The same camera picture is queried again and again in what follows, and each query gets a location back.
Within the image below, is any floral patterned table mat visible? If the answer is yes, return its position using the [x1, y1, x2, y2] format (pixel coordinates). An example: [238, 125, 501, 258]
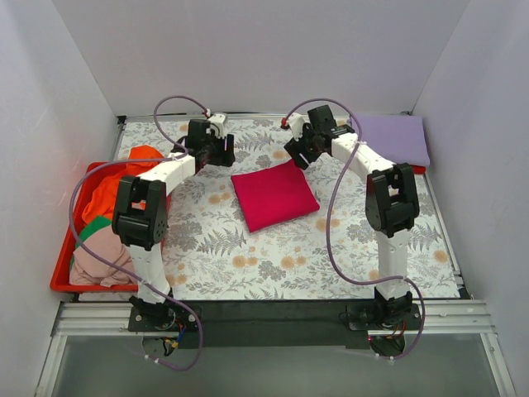
[78, 115, 462, 303]

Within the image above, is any magenta t-shirt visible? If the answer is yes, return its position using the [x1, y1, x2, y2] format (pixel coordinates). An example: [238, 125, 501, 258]
[231, 160, 320, 232]

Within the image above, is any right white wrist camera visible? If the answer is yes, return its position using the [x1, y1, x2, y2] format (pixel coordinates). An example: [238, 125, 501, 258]
[280, 112, 305, 141]

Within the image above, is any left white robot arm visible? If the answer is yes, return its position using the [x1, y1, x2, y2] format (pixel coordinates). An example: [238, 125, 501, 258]
[112, 113, 235, 331]

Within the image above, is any orange t-shirt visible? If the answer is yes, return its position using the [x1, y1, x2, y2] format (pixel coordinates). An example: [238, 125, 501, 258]
[82, 145, 163, 224]

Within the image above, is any beige pink t-shirt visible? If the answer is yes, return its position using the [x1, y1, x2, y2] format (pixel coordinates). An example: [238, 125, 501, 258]
[68, 227, 141, 288]

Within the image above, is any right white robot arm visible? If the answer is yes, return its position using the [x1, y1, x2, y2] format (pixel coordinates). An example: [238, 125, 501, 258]
[280, 100, 420, 330]

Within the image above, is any folded lavender t-shirt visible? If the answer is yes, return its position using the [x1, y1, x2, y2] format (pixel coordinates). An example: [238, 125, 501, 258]
[357, 115, 430, 167]

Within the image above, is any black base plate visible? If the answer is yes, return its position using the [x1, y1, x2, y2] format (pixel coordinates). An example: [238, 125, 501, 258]
[127, 299, 397, 349]

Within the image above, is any red plastic bin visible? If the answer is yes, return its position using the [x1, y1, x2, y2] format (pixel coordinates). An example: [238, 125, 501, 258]
[50, 159, 160, 293]

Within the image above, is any aluminium frame rail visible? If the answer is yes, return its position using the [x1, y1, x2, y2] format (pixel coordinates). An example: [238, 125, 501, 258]
[36, 299, 516, 396]

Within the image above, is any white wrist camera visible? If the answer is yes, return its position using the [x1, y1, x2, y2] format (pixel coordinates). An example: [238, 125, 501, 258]
[280, 112, 305, 141]
[206, 112, 227, 139]

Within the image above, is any folded red t-shirt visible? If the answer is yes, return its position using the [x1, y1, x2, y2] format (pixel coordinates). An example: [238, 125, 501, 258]
[412, 165, 427, 175]

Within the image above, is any green t-shirt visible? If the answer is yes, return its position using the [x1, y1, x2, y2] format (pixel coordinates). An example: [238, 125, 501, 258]
[70, 216, 116, 267]

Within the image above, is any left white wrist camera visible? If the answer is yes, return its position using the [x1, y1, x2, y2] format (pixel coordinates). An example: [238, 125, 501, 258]
[206, 112, 227, 139]

